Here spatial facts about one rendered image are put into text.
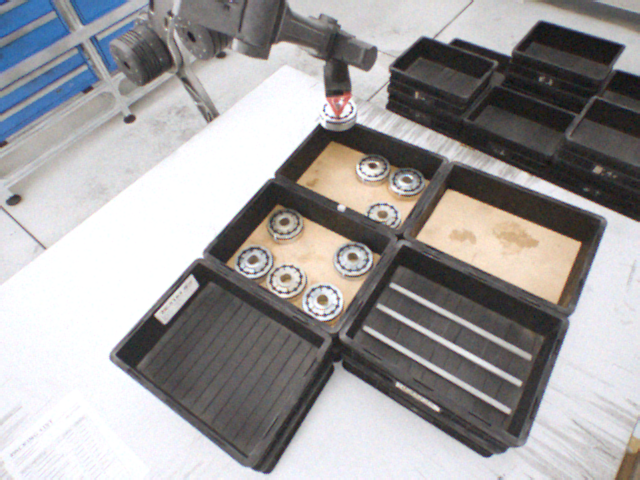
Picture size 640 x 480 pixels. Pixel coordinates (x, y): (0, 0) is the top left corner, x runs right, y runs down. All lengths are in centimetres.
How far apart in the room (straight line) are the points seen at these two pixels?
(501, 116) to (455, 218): 111
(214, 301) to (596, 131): 169
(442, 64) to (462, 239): 129
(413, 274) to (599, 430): 54
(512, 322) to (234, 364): 66
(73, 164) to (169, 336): 202
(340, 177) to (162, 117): 193
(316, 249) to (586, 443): 78
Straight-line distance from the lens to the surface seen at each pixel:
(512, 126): 222
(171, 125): 295
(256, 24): 64
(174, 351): 110
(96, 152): 300
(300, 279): 106
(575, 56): 254
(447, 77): 225
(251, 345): 105
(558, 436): 121
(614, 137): 216
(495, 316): 110
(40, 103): 283
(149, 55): 178
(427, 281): 111
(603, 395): 128
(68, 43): 276
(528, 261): 120
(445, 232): 119
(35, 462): 134
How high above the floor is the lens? 180
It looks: 57 degrees down
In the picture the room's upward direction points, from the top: 7 degrees counter-clockwise
